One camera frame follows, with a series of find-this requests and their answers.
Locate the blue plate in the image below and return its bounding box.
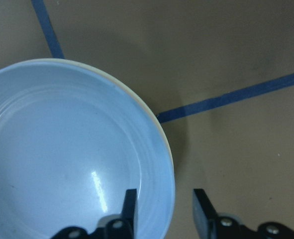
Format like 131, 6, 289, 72
0, 62, 175, 239

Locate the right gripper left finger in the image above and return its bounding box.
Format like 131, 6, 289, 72
52, 189, 137, 239

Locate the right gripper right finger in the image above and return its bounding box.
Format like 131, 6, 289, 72
193, 189, 294, 239

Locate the cream plate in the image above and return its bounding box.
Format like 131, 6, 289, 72
24, 58, 175, 175

